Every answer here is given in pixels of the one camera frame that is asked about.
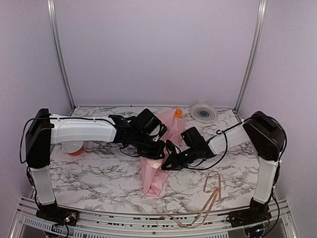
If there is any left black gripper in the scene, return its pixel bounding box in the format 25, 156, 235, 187
132, 131, 166, 160

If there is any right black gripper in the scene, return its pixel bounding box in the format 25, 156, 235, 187
161, 145, 198, 170

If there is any pink wrapping paper sheet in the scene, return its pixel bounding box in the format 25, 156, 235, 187
140, 109, 186, 198

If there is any orange fake flower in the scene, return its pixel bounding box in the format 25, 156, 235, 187
174, 108, 183, 119

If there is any tan ribbon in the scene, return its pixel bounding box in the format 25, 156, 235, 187
156, 172, 222, 229

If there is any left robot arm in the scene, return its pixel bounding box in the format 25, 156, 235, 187
23, 108, 167, 221

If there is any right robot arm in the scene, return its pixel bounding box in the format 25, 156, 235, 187
161, 111, 287, 222

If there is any grey ringed plate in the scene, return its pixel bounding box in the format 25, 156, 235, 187
189, 102, 218, 124

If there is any red and white bowl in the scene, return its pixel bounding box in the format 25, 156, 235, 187
62, 141, 84, 156

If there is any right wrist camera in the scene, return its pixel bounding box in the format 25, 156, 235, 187
165, 140, 181, 156

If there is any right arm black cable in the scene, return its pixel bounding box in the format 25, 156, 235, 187
165, 130, 288, 172

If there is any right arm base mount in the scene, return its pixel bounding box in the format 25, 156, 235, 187
226, 197, 272, 228

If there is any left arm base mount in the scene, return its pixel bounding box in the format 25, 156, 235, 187
36, 201, 79, 226

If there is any front aluminium rail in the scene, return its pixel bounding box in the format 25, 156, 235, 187
8, 197, 299, 238

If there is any left aluminium frame post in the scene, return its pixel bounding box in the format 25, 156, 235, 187
47, 0, 76, 111

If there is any aluminium frame post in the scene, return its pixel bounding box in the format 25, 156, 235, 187
234, 0, 267, 113
47, 0, 76, 111

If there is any right aluminium frame post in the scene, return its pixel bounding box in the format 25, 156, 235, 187
234, 0, 267, 113

